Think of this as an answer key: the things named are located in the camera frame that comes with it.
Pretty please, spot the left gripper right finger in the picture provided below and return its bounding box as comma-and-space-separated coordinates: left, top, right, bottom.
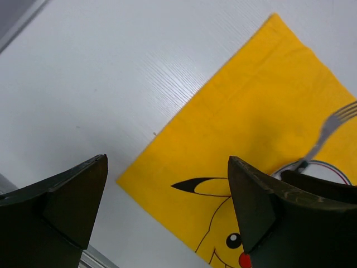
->
228, 156, 356, 267

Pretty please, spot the round patterned plate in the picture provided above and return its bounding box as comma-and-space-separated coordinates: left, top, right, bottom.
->
270, 159, 354, 186

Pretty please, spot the fork with teal handle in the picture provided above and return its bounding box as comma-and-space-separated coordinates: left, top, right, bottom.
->
292, 101, 356, 173

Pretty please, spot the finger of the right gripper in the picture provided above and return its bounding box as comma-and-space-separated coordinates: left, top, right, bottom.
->
281, 170, 357, 204

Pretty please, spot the yellow Pikachu cloth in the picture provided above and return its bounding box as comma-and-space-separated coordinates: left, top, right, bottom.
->
118, 14, 354, 267

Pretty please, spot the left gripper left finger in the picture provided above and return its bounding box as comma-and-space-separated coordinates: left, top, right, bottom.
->
1, 155, 108, 267

